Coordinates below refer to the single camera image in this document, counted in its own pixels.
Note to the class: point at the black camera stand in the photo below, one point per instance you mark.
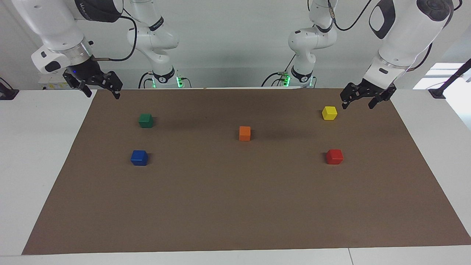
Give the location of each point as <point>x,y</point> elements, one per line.
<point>452,78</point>

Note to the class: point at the black table clamp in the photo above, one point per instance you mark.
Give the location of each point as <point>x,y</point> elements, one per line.
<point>7,92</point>

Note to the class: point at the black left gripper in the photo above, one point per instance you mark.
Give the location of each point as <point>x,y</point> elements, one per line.
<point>377,88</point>

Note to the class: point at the brown table mat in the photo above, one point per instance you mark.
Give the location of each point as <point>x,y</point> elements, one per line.
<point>235,198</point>

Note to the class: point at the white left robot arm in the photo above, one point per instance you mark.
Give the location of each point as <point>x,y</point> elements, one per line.
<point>404,33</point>

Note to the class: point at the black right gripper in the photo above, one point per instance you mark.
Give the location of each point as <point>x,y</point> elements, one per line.
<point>84,73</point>

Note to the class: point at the white wall power box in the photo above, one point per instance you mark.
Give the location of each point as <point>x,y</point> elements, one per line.
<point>51,85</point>

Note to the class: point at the green cube block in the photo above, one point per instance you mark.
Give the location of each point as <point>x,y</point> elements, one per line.
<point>146,120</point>

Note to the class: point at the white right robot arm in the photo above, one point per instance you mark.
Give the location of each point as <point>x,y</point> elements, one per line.
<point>55,29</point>

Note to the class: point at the red cube block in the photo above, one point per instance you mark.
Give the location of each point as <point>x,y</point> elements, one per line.
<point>335,157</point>

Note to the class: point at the orange cube block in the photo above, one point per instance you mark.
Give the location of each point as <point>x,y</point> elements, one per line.
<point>244,134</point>

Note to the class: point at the yellow cube block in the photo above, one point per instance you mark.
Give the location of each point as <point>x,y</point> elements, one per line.
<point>329,113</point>

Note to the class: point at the blue cube block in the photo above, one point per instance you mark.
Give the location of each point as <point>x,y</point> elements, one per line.
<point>139,158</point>

